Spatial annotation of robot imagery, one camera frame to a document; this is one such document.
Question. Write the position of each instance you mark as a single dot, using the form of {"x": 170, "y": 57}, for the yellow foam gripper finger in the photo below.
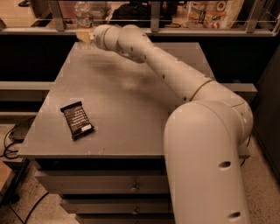
{"x": 85, "y": 35}

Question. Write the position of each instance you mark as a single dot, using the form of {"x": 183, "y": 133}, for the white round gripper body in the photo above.
{"x": 98, "y": 37}

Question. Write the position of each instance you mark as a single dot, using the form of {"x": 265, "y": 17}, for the clear plastic water bottle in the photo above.
{"x": 83, "y": 14}

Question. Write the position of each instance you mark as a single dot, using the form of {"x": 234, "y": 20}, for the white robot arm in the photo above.
{"x": 202, "y": 136}

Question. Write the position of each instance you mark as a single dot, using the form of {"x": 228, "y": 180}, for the grey metal railing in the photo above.
{"x": 257, "y": 18}

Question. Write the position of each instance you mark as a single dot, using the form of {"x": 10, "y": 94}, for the black bag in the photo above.
{"x": 139, "y": 14}

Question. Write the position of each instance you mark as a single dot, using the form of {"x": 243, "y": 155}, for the black snack bar wrapper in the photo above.
{"x": 77, "y": 120}

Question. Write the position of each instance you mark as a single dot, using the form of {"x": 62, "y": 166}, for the grey metal drawer cabinet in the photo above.
{"x": 128, "y": 105}

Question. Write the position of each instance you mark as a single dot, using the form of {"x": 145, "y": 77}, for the printed food package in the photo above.
{"x": 214, "y": 14}

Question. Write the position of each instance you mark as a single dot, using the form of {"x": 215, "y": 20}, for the top drawer knob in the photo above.
{"x": 134, "y": 188}

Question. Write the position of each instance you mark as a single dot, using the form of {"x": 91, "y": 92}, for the drawer knob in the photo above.
{"x": 134, "y": 188}
{"x": 135, "y": 211}

